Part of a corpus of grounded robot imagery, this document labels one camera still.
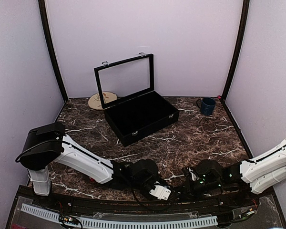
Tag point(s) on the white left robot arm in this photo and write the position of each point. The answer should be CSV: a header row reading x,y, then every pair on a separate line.
x,y
50,143

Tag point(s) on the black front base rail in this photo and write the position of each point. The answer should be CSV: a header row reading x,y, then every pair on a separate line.
x,y
72,204

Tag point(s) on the black compartment display box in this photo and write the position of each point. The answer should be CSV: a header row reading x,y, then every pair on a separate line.
x,y
132,107

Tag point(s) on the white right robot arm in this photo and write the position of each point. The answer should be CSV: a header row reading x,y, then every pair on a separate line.
x,y
256,174

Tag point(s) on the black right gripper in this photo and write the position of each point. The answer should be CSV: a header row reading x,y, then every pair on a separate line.
x,y
188,188

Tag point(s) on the black right frame post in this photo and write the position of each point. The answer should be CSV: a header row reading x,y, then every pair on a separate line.
x,y
237,49

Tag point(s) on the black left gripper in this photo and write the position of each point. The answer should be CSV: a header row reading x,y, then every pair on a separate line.
x,y
161,181

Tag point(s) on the black left frame post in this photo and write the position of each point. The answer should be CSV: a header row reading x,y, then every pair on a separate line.
x,y
50,48

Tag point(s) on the white slotted cable duct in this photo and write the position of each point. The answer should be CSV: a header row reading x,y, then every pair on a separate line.
x,y
122,221

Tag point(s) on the blue enamel mug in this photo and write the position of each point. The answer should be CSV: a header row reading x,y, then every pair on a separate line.
x,y
206,105

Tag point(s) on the black frame post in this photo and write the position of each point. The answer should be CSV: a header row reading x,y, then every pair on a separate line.
x,y
50,48
237,49

